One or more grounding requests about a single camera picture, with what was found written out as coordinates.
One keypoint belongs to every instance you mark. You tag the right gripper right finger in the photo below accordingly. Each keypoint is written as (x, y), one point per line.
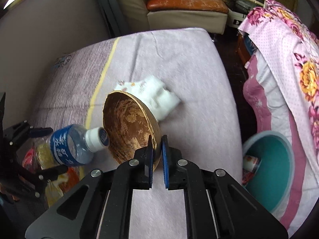
(216, 205)

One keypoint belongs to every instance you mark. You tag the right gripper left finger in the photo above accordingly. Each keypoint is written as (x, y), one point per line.
(100, 205)

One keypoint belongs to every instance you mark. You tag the pink foil snack bag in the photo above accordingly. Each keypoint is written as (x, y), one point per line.
(30, 161)

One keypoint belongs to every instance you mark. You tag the yellow white paper wrapper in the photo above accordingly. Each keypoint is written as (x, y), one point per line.
(53, 191)

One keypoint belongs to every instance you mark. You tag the orange Ovaltine snack bag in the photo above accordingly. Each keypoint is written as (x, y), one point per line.
(69, 179)

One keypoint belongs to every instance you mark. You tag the clear water bottle blue label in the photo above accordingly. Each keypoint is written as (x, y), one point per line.
(72, 146)

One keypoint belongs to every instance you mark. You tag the brown coconut shell bowl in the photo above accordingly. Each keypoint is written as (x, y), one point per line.
(129, 124)

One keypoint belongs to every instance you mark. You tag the teal round trash bin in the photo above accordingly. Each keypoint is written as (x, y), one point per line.
(272, 182)

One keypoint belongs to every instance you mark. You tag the white cartoon tissue pack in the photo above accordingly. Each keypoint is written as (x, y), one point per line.
(153, 93)

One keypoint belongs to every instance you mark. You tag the pink floral quilt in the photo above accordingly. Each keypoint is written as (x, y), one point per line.
(282, 89)

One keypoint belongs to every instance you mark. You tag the beige armchair orange cushion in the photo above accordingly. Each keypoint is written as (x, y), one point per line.
(146, 15)

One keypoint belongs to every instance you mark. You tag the black stereo equipment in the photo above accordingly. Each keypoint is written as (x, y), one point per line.
(239, 9)

